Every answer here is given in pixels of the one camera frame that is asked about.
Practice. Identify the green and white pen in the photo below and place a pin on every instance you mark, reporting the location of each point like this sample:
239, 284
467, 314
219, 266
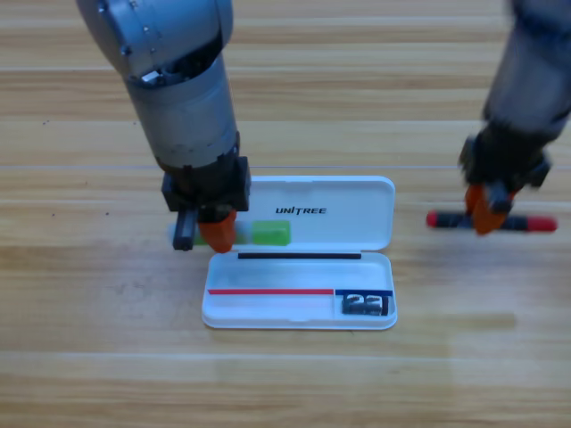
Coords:
270, 233

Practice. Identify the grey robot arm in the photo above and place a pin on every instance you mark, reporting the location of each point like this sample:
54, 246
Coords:
178, 89
531, 58

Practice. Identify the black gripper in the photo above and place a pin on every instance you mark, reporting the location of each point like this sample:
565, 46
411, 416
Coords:
504, 160
209, 187

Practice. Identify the white Unitree pencil case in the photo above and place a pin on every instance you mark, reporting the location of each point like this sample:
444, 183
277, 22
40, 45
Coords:
303, 272

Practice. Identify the red and black marker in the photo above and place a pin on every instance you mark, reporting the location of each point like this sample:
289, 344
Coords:
535, 224

